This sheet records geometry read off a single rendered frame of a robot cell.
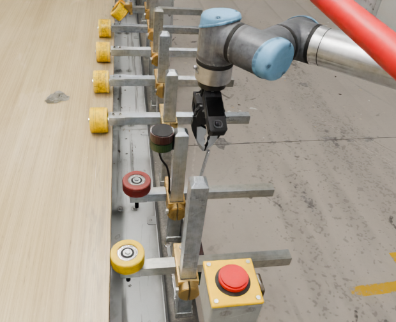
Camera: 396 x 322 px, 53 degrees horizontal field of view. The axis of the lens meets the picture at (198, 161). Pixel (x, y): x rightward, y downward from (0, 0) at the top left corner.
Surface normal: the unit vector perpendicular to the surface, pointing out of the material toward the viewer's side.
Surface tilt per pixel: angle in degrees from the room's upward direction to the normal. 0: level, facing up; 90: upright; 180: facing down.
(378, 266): 0
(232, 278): 0
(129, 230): 0
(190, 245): 90
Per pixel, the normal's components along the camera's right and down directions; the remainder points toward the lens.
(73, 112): 0.09, -0.77
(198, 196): 0.15, 0.64
